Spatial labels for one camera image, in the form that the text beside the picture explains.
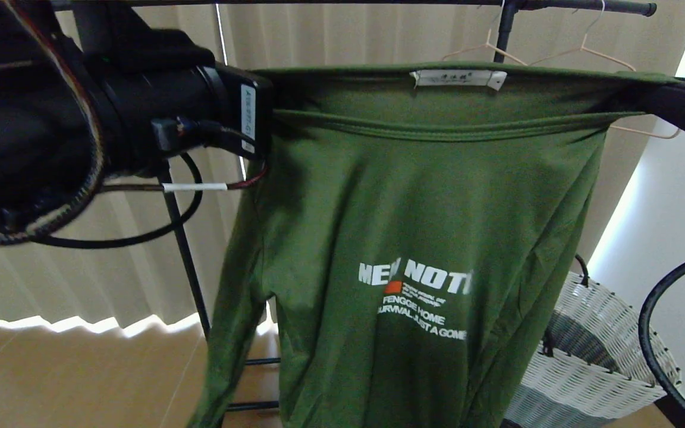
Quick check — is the black clothes rack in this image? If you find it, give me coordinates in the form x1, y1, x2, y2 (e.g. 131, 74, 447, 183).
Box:
51, 0, 657, 414

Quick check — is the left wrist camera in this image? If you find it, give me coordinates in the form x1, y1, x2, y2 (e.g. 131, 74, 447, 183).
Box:
72, 0, 218, 71

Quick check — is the white laundry basket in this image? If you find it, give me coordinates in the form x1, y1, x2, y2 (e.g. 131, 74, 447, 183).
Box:
500, 254, 683, 428

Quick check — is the green long-sleeved shirt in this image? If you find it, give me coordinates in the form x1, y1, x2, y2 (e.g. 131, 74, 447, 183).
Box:
187, 61, 677, 428

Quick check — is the beige curtain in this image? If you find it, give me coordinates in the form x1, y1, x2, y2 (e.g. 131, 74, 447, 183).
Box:
0, 0, 685, 345

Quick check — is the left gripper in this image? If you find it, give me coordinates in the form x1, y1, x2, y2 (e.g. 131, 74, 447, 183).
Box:
94, 62, 275, 178

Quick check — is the pink clothes hanger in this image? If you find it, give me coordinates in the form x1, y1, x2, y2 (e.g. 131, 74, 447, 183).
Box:
441, 12, 529, 66
527, 0, 682, 140

